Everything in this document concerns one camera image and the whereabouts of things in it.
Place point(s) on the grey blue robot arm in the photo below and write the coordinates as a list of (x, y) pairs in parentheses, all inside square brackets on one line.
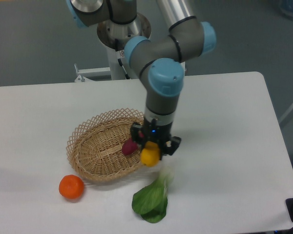
[(158, 65)]

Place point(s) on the woven wicker basket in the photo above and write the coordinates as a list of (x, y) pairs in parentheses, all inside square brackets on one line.
[(94, 150)]

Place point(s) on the green bok choy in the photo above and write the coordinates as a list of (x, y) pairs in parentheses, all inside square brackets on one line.
[(151, 201)]

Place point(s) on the orange tangerine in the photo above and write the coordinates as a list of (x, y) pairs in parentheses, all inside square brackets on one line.
[(71, 187)]

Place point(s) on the yellow mango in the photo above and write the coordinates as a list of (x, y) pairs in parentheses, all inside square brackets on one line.
[(150, 154)]

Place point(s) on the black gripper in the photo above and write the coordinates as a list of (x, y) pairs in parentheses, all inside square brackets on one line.
[(159, 134)]

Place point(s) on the purple sweet potato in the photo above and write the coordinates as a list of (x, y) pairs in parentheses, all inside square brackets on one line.
[(129, 147)]

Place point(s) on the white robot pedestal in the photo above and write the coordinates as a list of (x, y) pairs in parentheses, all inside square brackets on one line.
[(114, 63)]

